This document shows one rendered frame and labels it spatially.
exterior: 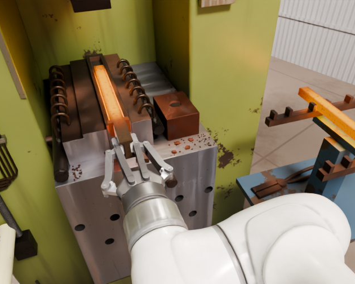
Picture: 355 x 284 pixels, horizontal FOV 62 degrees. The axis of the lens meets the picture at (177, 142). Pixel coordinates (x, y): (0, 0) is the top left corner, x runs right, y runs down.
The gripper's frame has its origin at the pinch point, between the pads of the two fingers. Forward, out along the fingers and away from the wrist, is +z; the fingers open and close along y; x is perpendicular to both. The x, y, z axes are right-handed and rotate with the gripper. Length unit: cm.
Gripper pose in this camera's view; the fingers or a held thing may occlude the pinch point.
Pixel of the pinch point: (123, 137)
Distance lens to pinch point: 62.4
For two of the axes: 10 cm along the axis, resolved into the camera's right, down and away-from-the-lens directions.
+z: -3.4, -6.0, 7.2
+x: -0.1, -7.6, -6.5
